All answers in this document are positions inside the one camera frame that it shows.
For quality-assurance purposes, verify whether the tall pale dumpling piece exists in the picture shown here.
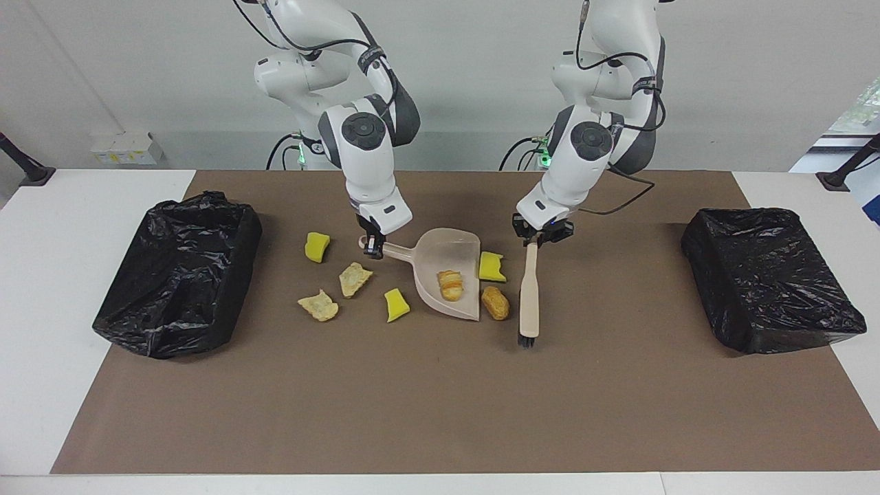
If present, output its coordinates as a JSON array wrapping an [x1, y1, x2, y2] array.
[[338, 261, 375, 299]]

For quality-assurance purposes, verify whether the notched yellow sponge piece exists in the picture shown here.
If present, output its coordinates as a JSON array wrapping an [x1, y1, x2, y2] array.
[[478, 252, 507, 283]]

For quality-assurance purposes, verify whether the beige plastic dustpan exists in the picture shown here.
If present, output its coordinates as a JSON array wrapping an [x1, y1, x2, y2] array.
[[359, 228, 482, 322]]

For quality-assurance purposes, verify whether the small curved yellow sponge piece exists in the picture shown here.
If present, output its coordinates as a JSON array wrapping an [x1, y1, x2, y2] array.
[[384, 288, 411, 324]]

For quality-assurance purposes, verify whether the beige brush with black bristles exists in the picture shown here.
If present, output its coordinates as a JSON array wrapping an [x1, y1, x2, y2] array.
[[518, 237, 541, 349]]

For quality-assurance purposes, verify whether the brown bread roll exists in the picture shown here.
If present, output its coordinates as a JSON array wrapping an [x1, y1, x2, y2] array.
[[481, 285, 511, 321]]

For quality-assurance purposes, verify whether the orange striped bread piece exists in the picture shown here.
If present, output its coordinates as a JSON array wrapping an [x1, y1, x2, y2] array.
[[437, 269, 465, 302]]

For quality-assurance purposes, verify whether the wide pale dumpling piece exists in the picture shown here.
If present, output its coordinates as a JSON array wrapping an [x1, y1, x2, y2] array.
[[297, 289, 340, 323]]

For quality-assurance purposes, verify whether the bin lined with black bag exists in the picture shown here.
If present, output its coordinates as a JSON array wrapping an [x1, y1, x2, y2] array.
[[681, 207, 868, 355], [91, 190, 263, 360]]

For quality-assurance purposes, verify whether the brown paper table mat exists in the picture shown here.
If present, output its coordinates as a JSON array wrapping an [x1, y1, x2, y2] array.
[[50, 170, 880, 475]]

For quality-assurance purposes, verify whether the black base cable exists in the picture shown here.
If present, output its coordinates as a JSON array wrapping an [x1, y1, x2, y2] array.
[[266, 132, 303, 171], [500, 136, 545, 171]]

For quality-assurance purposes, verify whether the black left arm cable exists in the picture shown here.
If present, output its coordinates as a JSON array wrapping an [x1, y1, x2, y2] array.
[[576, 0, 668, 217]]

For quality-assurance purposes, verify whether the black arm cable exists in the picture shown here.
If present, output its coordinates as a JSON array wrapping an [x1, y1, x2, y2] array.
[[232, 0, 401, 97], [576, 0, 668, 217]]

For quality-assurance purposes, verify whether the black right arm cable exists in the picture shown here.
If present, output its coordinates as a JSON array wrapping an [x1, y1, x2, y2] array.
[[232, 0, 401, 97]]

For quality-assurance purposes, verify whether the white wall socket box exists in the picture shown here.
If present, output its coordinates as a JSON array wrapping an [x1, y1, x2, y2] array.
[[91, 132, 164, 166]]

